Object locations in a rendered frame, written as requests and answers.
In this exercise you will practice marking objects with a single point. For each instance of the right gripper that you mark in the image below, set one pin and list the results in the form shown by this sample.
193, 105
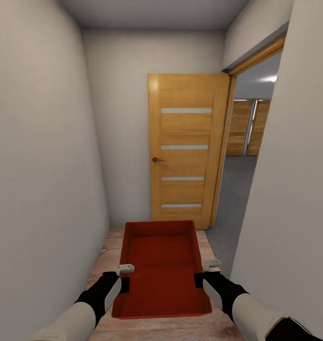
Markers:
199, 279

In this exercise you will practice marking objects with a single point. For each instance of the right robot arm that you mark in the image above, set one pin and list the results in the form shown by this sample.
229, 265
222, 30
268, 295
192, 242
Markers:
256, 320

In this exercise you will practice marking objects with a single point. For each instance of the garage door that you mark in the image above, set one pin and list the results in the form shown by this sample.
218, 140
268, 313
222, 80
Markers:
239, 124

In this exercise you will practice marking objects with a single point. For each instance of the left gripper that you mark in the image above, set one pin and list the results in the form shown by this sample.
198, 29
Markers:
124, 285

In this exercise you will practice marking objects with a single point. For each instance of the storage box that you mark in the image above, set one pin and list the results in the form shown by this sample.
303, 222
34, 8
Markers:
166, 256

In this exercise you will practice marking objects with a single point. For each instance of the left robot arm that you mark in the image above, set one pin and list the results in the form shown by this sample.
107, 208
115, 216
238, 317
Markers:
80, 320

